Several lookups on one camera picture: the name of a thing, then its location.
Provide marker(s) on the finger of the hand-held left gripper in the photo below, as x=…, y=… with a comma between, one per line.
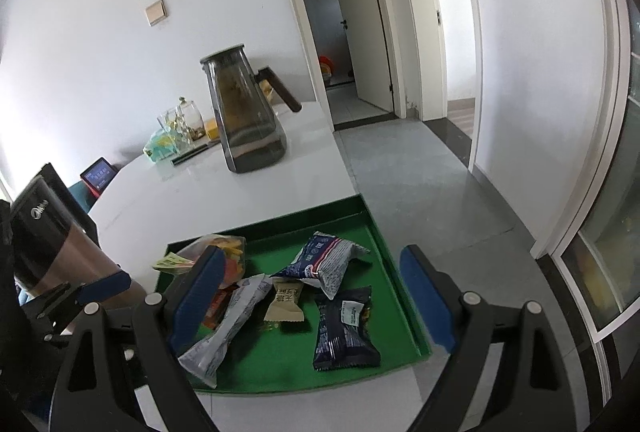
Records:
x=107, y=286

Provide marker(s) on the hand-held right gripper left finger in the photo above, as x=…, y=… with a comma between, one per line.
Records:
x=200, y=294

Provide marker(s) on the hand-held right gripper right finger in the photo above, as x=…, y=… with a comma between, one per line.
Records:
x=425, y=297

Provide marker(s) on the orange red snack packet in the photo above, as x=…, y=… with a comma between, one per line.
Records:
x=217, y=309

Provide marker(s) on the grey snack packet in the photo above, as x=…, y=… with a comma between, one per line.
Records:
x=225, y=327

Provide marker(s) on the green and yellow snack packet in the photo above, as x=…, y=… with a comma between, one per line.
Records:
x=172, y=262

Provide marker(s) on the clear bag of orange snacks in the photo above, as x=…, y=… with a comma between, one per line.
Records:
x=232, y=257

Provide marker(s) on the beige candy packet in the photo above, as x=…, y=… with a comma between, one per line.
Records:
x=284, y=301

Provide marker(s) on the dark navy snack packet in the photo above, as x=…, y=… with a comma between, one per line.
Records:
x=345, y=327

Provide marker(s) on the blue and white snack packet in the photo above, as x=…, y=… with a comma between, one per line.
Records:
x=325, y=262

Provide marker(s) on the green tray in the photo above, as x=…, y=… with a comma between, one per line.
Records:
x=295, y=342

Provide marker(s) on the brown steel appliance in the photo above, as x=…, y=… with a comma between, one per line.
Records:
x=55, y=237

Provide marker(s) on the small display with red case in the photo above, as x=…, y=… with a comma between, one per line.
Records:
x=99, y=174

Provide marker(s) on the black flat strip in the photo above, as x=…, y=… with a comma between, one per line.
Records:
x=195, y=152

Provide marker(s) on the green plastic packet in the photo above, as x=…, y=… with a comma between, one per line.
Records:
x=159, y=148

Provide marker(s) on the yellow block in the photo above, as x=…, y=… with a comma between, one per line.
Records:
x=212, y=130

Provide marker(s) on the glass jar with lid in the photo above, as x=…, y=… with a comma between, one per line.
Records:
x=192, y=120

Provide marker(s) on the glass door cabinet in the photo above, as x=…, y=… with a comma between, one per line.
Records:
x=615, y=232

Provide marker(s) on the orange object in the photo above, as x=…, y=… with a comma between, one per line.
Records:
x=327, y=66

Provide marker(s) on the white door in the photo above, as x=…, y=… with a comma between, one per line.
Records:
x=360, y=22

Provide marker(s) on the beige wall switch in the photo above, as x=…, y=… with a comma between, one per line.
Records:
x=156, y=12

